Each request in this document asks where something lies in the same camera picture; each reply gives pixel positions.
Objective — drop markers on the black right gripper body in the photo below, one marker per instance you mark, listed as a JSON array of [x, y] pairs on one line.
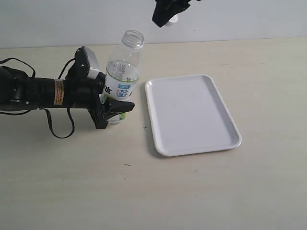
[[177, 2]]

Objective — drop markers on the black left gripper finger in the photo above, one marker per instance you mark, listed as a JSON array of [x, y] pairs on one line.
[[113, 107]]

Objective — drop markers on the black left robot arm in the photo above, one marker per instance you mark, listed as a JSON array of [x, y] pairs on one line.
[[19, 92]]

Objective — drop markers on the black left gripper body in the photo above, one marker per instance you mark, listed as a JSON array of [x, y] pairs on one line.
[[85, 93]]

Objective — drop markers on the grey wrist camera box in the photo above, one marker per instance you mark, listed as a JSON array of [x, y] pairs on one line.
[[86, 63]]

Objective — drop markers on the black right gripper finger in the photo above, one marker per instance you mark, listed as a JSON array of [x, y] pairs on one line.
[[178, 9], [163, 12]]

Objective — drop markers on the white bottle cap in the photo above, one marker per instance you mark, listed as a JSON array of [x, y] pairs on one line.
[[172, 21]]

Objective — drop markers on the white plastic tray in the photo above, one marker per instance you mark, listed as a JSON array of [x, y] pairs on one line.
[[189, 116]]

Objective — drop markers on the clear plastic drink bottle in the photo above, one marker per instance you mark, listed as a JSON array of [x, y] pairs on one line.
[[123, 68]]

